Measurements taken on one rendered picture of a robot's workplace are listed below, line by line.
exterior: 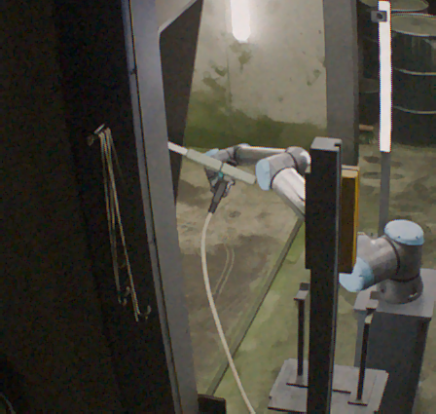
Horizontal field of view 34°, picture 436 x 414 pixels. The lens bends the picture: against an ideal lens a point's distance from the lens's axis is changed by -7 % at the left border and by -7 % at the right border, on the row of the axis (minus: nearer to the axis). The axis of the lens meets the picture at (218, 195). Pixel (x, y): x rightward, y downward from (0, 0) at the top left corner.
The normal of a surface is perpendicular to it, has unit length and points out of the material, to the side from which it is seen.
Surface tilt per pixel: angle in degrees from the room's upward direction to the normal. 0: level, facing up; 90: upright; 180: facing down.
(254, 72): 90
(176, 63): 90
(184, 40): 90
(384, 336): 90
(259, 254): 0
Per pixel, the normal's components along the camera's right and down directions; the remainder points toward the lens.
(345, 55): -0.34, 0.48
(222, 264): -0.07, -0.87
